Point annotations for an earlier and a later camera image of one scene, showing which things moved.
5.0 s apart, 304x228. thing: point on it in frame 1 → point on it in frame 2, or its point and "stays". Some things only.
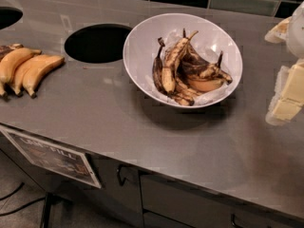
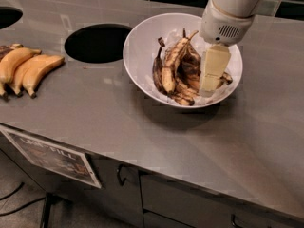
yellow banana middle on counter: x=21 y=71 stays
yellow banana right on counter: x=38 y=70 stays
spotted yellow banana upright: x=173 y=55 stays
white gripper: x=296 y=33 → x=221 y=27
